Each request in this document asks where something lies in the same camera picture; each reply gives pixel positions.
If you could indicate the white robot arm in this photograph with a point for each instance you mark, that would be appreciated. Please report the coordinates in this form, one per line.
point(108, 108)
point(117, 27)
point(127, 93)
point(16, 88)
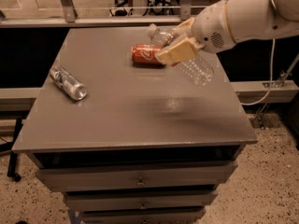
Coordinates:
point(262, 19)

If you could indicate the grey drawer cabinet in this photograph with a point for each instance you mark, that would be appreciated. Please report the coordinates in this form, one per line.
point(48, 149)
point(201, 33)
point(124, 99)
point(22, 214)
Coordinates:
point(145, 146)

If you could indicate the clear plastic water bottle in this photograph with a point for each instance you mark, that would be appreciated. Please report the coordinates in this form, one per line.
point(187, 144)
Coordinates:
point(180, 50)

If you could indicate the orange soda can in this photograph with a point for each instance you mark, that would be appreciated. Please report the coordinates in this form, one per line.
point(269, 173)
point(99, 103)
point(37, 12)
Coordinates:
point(145, 53)

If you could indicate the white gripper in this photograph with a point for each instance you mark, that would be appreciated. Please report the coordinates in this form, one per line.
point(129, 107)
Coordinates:
point(211, 28)

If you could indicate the silver aluminium can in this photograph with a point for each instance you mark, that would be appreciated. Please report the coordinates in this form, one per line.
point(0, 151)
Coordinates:
point(69, 84)

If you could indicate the grey metal railing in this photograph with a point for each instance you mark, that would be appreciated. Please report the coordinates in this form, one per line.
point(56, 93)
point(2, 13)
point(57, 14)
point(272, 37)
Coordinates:
point(81, 13)

